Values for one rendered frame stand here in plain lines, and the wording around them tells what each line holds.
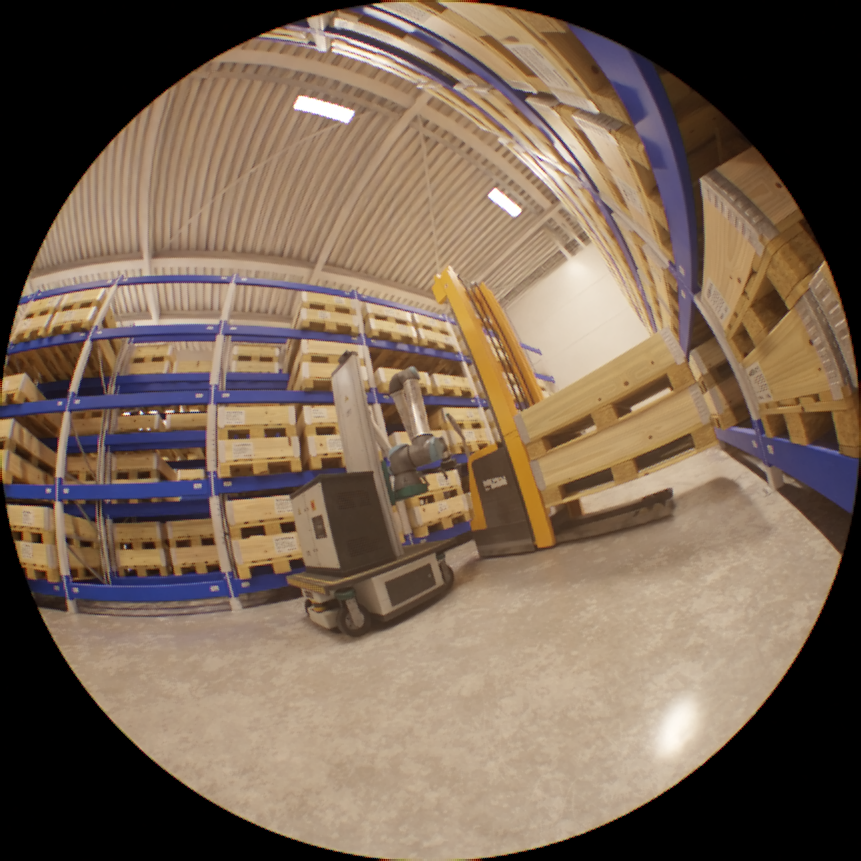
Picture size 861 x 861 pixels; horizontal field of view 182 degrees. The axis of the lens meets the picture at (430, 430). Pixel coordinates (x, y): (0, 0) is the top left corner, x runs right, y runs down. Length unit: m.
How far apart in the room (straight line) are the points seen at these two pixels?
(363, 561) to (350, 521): 0.22
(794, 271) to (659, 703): 0.87
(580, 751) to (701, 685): 0.27
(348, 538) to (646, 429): 1.67
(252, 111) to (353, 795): 8.07
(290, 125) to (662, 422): 7.61
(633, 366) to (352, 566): 1.81
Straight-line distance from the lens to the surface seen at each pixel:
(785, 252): 0.78
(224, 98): 7.61
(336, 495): 1.40
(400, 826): 0.63
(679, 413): 1.64
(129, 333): 3.85
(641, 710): 0.69
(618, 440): 1.67
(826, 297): 0.66
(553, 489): 1.86
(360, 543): 1.42
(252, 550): 2.54
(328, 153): 7.42
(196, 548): 3.91
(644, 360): 1.66
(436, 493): 3.24
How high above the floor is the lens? 0.55
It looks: 16 degrees up
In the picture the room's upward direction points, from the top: 16 degrees counter-clockwise
